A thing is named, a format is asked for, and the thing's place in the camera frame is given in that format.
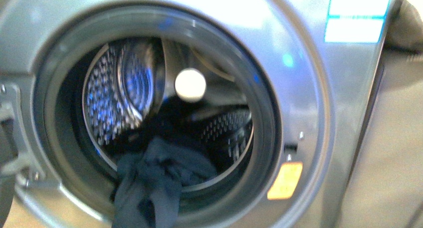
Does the dark washing machine door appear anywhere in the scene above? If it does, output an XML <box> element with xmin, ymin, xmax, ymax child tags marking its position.
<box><xmin>0</xmin><ymin>124</ymin><xmax>16</xmax><ymax>228</ymax></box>

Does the grey front-load washing machine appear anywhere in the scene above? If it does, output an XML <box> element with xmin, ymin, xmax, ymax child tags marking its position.
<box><xmin>0</xmin><ymin>0</ymin><xmax>393</xmax><ymax>228</ymax></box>

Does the black rubber door gasket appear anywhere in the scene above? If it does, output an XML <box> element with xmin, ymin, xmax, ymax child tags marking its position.
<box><xmin>32</xmin><ymin>4</ymin><xmax>282</xmax><ymax>228</ymax></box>

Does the white blue energy label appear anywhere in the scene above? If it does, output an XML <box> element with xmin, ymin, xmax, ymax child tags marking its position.
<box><xmin>324</xmin><ymin>0</ymin><xmax>391</xmax><ymax>43</ymax></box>

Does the orange warning sticker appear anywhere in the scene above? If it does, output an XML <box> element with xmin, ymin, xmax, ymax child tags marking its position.
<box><xmin>267</xmin><ymin>162</ymin><xmax>303</xmax><ymax>200</ymax></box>

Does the perforated steel washer drum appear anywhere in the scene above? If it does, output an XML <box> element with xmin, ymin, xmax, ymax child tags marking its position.
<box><xmin>81</xmin><ymin>37</ymin><xmax>254</xmax><ymax>193</ymax></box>

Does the dark navy blue garment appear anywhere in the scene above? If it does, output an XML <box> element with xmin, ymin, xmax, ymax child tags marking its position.
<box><xmin>112</xmin><ymin>136</ymin><xmax>217</xmax><ymax>228</ymax></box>

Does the grey round drum hub cap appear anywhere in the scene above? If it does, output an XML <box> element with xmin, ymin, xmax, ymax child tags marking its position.
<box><xmin>175</xmin><ymin>68</ymin><xmax>207</xmax><ymax>103</ymax></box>

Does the grey metal door hinge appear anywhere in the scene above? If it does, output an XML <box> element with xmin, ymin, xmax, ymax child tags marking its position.
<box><xmin>0</xmin><ymin>82</ymin><xmax>61</xmax><ymax>188</ymax></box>

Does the beige side cabinet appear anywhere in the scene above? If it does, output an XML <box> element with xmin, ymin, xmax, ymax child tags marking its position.
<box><xmin>337</xmin><ymin>0</ymin><xmax>423</xmax><ymax>228</ymax></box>

